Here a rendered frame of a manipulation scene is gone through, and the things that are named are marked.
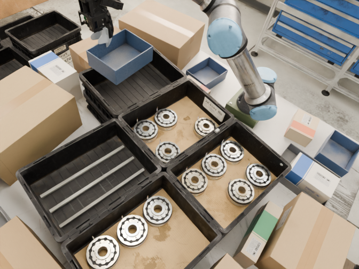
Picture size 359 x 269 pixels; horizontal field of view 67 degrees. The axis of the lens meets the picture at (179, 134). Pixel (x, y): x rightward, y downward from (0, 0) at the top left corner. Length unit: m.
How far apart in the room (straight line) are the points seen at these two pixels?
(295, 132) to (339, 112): 1.55
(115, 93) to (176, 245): 0.74
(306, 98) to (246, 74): 1.87
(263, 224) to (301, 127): 0.60
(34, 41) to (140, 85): 1.11
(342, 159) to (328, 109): 1.40
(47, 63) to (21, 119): 0.35
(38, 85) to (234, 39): 0.84
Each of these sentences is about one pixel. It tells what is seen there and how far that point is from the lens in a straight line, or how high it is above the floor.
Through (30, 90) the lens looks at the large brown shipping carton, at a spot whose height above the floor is 0.90.
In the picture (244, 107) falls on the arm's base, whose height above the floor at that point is 0.79.
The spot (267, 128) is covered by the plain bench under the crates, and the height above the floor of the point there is 0.70.
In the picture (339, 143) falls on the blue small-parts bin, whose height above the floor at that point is 0.71.
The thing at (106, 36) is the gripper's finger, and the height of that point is 1.17.
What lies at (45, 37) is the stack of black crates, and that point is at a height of 0.49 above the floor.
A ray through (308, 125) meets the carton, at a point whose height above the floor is 0.77.
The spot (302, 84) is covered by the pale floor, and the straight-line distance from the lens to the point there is 3.06.
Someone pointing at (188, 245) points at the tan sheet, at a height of 0.83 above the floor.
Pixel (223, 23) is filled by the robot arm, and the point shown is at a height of 1.30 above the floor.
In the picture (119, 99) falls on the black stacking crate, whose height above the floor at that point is 0.83.
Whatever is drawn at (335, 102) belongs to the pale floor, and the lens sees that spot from 3.08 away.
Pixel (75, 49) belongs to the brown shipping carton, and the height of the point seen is 0.86.
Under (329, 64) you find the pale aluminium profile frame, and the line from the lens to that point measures 2.93.
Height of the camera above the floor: 1.79
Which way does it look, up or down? 54 degrees down
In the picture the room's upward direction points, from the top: 12 degrees clockwise
